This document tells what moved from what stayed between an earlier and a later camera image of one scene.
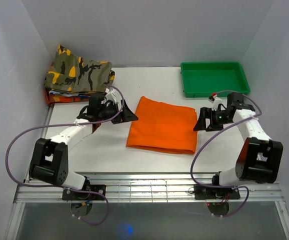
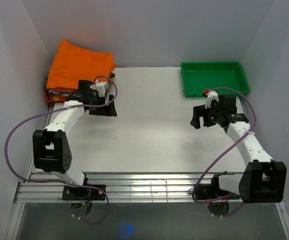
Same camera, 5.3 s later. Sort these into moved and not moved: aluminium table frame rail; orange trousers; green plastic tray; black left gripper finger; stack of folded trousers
Moved: black left gripper finger; orange trousers
Not moved: green plastic tray; aluminium table frame rail; stack of folded trousers
